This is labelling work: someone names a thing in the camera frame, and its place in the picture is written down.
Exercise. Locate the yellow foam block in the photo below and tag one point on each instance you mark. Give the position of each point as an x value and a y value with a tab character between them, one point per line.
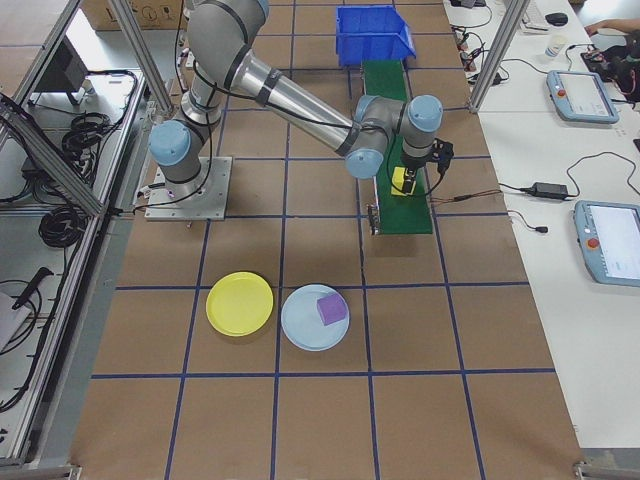
398	180

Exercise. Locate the purple foam block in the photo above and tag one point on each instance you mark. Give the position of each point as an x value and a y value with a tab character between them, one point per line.
332	310

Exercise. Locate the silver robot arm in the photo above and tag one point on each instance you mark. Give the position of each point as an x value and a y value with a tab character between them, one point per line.
300	107

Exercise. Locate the bystander bare forearm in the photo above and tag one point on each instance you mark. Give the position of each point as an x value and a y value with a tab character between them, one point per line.
625	26

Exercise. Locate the light blue plate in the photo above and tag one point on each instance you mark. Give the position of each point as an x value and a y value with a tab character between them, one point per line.
300	325

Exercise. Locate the yellow plate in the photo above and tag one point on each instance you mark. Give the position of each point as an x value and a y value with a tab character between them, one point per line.
240	302

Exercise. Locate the bystander bare hand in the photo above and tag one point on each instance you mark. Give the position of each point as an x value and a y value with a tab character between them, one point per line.
597	29

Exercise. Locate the green conveyor belt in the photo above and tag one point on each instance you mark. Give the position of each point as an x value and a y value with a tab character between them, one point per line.
405	220

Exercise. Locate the blue plastic storage bin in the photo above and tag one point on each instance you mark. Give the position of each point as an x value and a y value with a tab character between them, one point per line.
375	50

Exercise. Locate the black power adapter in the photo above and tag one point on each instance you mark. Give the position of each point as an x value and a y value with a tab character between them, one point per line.
550	189

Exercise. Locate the blue grey teach pendant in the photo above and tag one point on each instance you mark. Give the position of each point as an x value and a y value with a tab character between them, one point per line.
582	95
610	245

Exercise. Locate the white side table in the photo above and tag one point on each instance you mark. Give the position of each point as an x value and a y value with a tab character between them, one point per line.
550	300

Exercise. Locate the white paper cup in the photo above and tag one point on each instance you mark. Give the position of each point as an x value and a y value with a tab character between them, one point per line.
555	47

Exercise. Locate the white keyboard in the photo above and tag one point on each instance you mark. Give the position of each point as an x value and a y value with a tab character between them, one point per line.
535	15

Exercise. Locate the black computer mouse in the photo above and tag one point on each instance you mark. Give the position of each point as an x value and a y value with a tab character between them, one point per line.
556	19

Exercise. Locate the brown cardboard box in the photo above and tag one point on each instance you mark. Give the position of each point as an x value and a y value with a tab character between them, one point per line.
160	12

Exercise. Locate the aluminium profile post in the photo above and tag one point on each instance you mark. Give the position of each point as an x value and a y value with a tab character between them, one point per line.
492	65
145	60

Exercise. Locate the white square base plate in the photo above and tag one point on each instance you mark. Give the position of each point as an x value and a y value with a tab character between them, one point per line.
215	200

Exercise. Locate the metal table corner bracket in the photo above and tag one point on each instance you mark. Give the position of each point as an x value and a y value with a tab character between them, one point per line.
582	471
65	472

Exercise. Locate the V-shaped metal bar frame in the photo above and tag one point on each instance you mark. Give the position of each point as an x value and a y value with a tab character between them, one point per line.
55	170

